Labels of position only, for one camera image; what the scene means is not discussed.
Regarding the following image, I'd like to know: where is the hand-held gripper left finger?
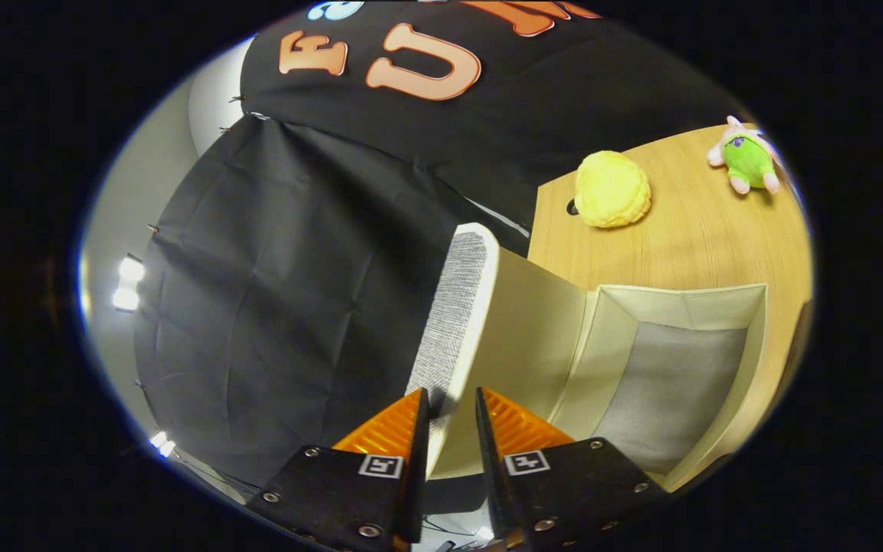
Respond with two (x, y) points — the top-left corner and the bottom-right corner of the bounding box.
(245, 388), (432, 552)

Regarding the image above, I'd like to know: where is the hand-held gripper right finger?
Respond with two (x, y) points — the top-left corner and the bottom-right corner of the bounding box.
(475, 387), (673, 552)

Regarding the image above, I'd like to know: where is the grey fabric storage box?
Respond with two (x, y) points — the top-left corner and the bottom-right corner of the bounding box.
(405, 222), (769, 493)

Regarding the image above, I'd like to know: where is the yellow plush bun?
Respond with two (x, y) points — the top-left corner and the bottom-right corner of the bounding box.
(573, 150), (652, 229)

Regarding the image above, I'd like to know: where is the ceiling light panel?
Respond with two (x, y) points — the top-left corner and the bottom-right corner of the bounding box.
(112, 255), (146, 314)

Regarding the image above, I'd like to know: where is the green plush toy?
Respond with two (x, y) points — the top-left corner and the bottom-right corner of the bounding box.
(707, 115), (783, 196)

